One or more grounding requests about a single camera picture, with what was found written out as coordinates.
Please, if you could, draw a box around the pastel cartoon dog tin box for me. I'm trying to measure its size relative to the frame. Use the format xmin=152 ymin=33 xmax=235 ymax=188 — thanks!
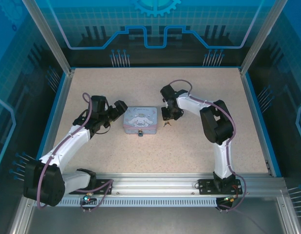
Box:
xmin=123 ymin=106 xmax=158 ymax=135

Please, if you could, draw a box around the aluminium table side rail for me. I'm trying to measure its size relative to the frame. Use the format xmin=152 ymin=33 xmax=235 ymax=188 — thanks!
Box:
xmin=8 ymin=69 xmax=75 ymax=234
xmin=239 ymin=69 xmax=275 ymax=176

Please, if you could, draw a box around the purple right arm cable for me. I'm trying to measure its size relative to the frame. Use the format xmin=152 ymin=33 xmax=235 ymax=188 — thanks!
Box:
xmin=170 ymin=79 xmax=246 ymax=212

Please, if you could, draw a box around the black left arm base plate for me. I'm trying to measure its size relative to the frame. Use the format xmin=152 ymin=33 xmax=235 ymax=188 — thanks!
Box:
xmin=69 ymin=179 xmax=114 ymax=195

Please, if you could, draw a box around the aluminium mounting rail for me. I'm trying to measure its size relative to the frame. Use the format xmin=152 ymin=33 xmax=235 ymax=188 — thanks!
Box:
xmin=62 ymin=173 xmax=287 ymax=198

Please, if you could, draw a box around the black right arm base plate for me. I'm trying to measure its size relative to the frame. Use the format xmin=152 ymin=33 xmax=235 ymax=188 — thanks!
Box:
xmin=198 ymin=178 xmax=244 ymax=195

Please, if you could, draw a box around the slotted white cable duct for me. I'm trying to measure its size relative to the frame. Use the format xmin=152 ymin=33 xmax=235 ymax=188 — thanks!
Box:
xmin=59 ymin=197 xmax=218 ymax=208

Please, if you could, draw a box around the aluminium frame post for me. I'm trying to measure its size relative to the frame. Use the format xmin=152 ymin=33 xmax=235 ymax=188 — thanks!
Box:
xmin=21 ymin=0 xmax=75 ymax=75
xmin=240 ymin=0 xmax=283 ymax=75

